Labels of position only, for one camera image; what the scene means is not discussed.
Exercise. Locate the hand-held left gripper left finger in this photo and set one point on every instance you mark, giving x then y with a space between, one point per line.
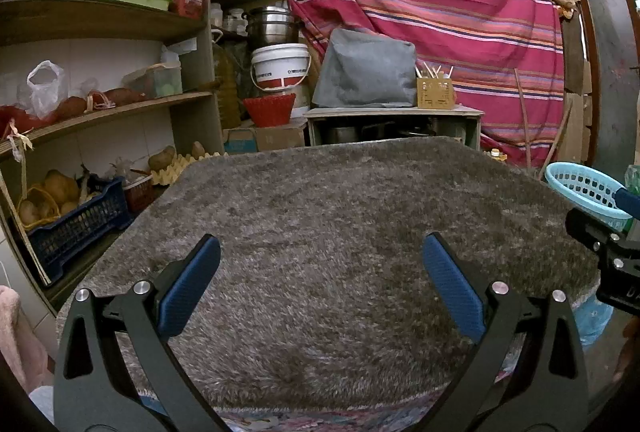
192 292

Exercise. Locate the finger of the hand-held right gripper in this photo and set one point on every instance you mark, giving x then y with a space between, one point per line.
590 232
629 203

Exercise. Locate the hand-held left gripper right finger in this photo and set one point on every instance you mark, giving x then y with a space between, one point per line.
452 287

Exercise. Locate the light blue plastic basket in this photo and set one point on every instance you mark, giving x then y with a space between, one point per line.
575 184

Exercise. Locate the green plastic bottle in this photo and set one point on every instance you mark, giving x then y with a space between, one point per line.
632 179

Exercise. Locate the stack of flattened cardboard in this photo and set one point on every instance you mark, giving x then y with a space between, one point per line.
575 122

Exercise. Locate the small woven basket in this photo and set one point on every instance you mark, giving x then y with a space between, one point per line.
137 194

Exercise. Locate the yellow egg tray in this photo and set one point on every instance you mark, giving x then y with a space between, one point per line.
185 165

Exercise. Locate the dark blue plastic crate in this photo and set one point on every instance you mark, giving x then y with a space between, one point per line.
80 227

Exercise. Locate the thin wooden stick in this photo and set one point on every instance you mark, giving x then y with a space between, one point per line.
524 117

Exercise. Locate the wooden framed door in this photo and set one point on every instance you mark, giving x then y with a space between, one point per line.
607 62

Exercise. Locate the grey shaggy mat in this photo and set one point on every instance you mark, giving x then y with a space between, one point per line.
325 212

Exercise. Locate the wicker basket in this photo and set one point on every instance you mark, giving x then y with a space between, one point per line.
37 212

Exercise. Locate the brown cardboard box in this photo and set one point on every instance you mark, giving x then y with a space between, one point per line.
275 138

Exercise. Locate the low wooden cabinet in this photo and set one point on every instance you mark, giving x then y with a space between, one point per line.
390 115

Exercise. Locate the small steel pot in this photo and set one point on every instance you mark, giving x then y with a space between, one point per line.
340 135

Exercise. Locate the small cardboard box with sticks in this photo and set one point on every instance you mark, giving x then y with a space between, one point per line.
435 95

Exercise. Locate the red woven basket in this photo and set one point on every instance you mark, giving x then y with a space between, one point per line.
270 110

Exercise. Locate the sweet potato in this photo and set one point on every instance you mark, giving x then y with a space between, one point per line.
125 96
70 107

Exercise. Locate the large cooking oil bottle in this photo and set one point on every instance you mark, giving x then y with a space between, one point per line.
227 87

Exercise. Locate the clear plastic storage container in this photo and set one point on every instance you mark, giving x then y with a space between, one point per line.
155 80

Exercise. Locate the grey fabric cover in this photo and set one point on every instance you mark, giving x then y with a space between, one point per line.
365 67

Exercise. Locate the white plastic bucket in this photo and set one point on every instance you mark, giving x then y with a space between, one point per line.
280 67

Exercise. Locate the red mesh bag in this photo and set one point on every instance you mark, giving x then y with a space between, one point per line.
15 118

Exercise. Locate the white plastic bag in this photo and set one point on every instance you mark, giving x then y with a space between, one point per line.
45 87

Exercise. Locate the steel stock pot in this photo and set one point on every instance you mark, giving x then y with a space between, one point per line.
272 27

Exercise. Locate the red plastic container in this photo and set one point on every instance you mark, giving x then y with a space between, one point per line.
187 5

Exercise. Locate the curved wooden shelf unit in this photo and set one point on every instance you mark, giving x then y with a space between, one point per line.
90 20

